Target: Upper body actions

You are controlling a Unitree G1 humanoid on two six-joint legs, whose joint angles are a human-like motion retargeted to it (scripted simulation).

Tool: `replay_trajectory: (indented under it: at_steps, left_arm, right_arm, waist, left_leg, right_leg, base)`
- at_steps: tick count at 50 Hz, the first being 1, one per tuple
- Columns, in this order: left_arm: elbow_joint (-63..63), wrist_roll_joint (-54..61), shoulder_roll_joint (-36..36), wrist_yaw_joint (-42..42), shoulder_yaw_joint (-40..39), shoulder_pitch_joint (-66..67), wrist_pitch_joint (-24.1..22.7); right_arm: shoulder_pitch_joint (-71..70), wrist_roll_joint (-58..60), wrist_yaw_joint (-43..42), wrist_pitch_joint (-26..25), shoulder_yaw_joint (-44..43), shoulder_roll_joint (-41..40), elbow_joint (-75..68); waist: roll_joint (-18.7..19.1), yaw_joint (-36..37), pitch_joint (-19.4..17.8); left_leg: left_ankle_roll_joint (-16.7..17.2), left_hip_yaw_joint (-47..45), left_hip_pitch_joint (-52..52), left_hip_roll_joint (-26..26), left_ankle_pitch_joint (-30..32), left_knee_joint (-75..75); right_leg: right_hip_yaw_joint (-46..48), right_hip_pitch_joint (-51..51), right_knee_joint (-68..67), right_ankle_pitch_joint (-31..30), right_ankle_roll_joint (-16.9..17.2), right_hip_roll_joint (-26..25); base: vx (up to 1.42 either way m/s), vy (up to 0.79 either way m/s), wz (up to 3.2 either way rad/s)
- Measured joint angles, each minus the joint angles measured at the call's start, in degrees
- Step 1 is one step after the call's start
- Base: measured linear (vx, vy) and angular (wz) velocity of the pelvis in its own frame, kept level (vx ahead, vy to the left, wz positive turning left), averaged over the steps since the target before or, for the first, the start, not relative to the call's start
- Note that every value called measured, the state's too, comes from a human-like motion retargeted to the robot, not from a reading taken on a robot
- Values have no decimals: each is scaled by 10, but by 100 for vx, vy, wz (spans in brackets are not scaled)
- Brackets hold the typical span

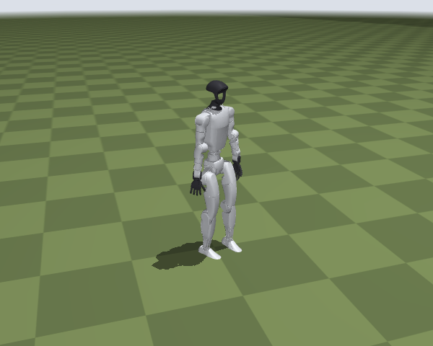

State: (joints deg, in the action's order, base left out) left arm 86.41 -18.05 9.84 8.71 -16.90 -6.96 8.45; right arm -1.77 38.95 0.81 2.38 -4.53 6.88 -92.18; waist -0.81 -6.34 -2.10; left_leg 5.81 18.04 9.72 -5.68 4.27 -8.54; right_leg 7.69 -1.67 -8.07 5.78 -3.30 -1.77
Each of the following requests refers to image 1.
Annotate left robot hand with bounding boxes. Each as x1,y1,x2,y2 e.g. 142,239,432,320
232,156,242,180

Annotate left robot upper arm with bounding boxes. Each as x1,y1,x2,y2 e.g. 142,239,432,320
225,106,239,141

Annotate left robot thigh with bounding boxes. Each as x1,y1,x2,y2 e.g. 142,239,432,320
220,160,237,212

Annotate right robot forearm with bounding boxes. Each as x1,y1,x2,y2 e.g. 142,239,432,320
193,144,204,178

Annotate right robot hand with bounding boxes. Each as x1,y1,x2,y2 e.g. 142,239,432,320
190,171,206,195

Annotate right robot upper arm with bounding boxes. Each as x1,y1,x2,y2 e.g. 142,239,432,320
195,112,210,153

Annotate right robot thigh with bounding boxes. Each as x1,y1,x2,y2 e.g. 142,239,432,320
201,167,219,221

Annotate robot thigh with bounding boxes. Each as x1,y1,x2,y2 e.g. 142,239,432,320
201,167,219,221
220,160,237,212

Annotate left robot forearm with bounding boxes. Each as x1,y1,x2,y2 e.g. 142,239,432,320
229,137,241,161

